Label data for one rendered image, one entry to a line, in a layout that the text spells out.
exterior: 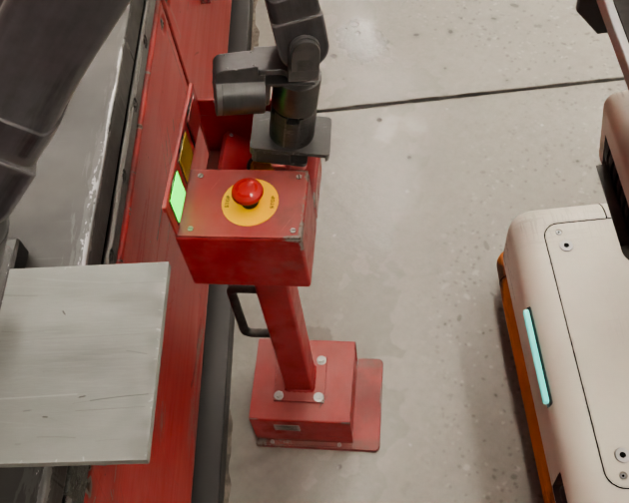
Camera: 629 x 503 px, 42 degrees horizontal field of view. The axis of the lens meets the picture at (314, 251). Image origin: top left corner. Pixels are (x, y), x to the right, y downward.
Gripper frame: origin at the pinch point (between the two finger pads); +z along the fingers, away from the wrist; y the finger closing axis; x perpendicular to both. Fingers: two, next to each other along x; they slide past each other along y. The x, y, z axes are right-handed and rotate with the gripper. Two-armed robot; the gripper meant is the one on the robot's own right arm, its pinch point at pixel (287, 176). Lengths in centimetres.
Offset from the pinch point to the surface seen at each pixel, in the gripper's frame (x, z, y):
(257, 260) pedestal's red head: 14.4, -0.4, 2.9
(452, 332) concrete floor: -13, 65, -39
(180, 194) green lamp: 9.9, -7.0, 13.0
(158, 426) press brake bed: 28.8, 22.2, 14.7
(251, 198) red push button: 10.7, -8.6, 4.2
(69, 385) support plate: 44, -25, 17
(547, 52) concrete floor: -96, 58, -67
